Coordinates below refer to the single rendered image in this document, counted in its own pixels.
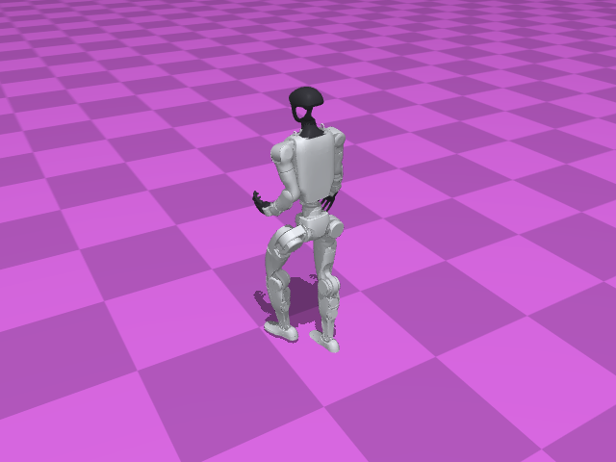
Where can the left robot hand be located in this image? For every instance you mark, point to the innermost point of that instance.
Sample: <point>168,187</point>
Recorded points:
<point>259,203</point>

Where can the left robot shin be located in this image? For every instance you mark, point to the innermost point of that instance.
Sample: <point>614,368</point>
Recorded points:
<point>280,300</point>

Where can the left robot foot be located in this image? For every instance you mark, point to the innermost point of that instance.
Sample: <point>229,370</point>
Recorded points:
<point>273,327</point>

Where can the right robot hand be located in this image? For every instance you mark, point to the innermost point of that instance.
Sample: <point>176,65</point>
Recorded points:
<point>329,198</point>

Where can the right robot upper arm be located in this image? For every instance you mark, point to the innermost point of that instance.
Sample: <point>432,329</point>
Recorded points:
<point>340,138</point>

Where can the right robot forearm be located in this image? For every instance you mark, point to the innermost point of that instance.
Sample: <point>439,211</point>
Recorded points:
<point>337,183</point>

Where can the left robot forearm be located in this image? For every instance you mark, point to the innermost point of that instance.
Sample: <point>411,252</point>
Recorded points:
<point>281,204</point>

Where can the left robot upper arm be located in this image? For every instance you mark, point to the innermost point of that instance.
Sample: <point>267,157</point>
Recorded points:
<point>282,154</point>

